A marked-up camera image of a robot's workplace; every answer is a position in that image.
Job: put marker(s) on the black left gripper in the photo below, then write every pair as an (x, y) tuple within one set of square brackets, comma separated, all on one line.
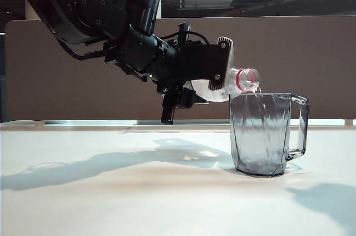
[(189, 60)]

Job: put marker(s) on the clear red-label water bottle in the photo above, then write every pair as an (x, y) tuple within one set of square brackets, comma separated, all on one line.
[(244, 80)]

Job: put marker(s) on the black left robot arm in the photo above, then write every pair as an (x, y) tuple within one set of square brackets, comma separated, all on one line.
[(91, 5)]

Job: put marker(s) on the brown desk partition screen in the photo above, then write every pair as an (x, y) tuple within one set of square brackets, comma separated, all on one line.
[(278, 66)]

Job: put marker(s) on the partition support foot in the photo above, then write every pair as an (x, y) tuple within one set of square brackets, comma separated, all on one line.
[(39, 123), (349, 122)]

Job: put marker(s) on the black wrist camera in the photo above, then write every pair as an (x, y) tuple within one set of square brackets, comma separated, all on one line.
[(168, 108)]

